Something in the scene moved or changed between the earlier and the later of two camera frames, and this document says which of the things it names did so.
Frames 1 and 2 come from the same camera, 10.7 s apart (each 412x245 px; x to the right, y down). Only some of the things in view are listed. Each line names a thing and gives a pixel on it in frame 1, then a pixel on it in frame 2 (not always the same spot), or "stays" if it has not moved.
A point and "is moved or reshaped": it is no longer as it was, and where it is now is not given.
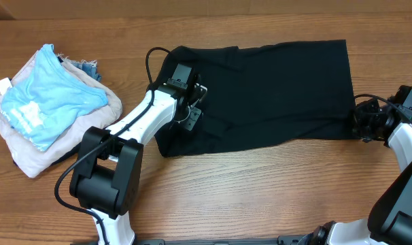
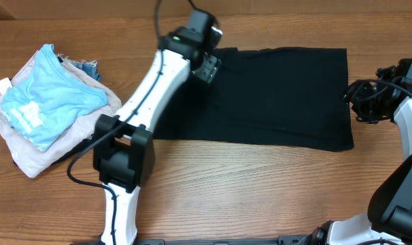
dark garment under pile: x=75 y=151 stays
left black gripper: x=190 y=122 → x=207 y=71
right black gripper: x=361 y=120 → x=359 y=103
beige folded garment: x=77 y=131 stays
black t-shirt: x=267 y=94 is moved or reshaped
